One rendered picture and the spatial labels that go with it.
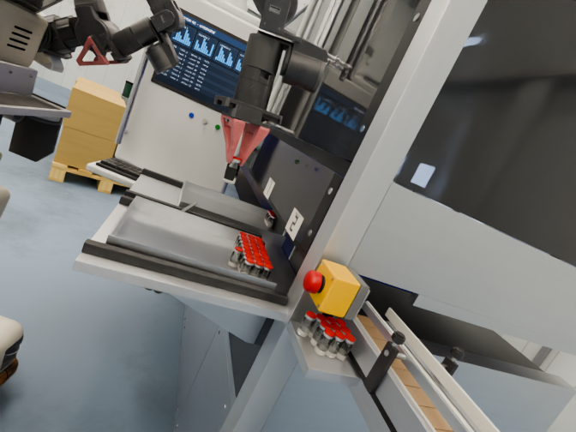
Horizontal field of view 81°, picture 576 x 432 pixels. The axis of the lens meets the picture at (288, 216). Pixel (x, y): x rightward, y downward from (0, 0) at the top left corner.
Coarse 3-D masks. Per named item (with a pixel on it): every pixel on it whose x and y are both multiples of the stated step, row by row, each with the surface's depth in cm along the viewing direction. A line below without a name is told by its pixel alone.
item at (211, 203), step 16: (192, 192) 120; (208, 192) 122; (192, 208) 97; (208, 208) 111; (224, 208) 119; (240, 208) 127; (256, 208) 128; (240, 224) 102; (256, 224) 118; (272, 240) 106
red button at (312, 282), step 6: (312, 270) 59; (306, 276) 59; (312, 276) 58; (318, 276) 58; (306, 282) 58; (312, 282) 57; (318, 282) 58; (306, 288) 58; (312, 288) 58; (318, 288) 58
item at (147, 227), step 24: (144, 216) 83; (168, 216) 87; (192, 216) 89; (120, 240) 61; (144, 240) 71; (168, 240) 76; (192, 240) 82; (216, 240) 89; (192, 264) 66; (216, 264) 76
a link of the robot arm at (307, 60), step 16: (272, 0) 47; (288, 0) 47; (272, 16) 48; (272, 32) 50; (304, 48) 52; (320, 48) 52; (288, 64) 52; (304, 64) 52; (320, 64) 53; (288, 80) 54; (304, 80) 54; (320, 80) 54
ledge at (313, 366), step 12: (288, 324) 67; (300, 336) 63; (300, 348) 60; (312, 348) 61; (300, 360) 59; (312, 360) 58; (324, 360) 59; (336, 360) 61; (348, 360) 63; (312, 372) 56; (324, 372) 56; (336, 372) 58; (348, 372) 59; (348, 384) 59
